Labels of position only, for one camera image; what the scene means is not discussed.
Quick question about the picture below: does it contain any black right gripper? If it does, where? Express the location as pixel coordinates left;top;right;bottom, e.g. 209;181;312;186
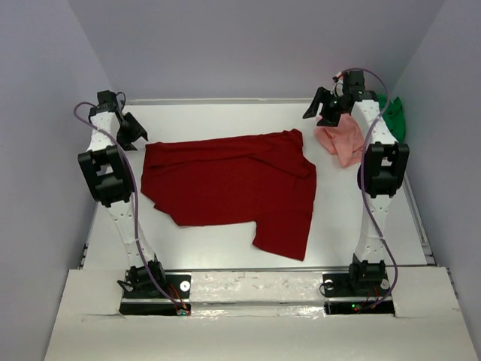
301;87;347;128

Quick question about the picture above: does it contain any dark red t-shirt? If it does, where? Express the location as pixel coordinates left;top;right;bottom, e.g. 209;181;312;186
141;129;316;261

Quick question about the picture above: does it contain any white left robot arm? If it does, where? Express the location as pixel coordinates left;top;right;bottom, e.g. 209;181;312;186
74;90;167;297

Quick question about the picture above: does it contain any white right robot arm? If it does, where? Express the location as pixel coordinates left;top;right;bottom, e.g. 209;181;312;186
303;68;410;298

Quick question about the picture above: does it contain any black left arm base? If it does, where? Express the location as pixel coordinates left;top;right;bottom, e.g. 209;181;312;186
117;272;192;317

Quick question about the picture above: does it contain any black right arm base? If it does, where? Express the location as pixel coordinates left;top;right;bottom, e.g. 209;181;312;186
319;262;395;315

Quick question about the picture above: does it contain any pink t-shirt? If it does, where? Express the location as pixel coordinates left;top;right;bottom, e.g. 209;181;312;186
313;114;365;168

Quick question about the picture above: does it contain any green t-shirt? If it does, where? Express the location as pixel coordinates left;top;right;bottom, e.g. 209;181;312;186
377;94;406;143

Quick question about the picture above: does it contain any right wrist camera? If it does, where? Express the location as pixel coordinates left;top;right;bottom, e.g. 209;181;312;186
331;70;365;96

